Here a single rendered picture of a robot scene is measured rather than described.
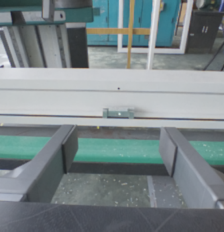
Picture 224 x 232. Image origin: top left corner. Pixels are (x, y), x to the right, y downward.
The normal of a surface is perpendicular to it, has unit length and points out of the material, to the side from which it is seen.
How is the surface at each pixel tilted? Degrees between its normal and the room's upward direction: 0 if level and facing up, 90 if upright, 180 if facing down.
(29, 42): 90
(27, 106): 90
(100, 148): 0
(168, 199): 0
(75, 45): 90
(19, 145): 0
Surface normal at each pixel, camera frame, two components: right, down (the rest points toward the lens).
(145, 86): -0.04, 0.61
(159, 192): 0.00, -0.79
